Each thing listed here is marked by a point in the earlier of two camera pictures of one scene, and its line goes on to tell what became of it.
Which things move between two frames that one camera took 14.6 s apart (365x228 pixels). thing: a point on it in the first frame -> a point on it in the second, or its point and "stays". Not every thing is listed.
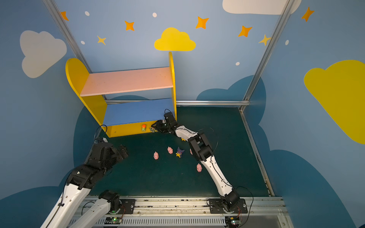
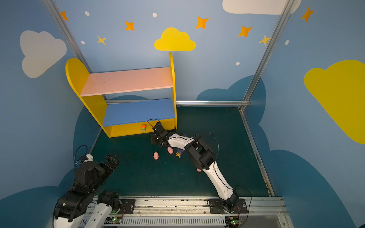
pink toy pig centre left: [170, 150] stays
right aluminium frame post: [286, 10] stays
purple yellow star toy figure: [178, 154] stays
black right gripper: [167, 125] -> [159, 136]
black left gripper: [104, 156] -> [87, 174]
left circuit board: [113, 220] stays
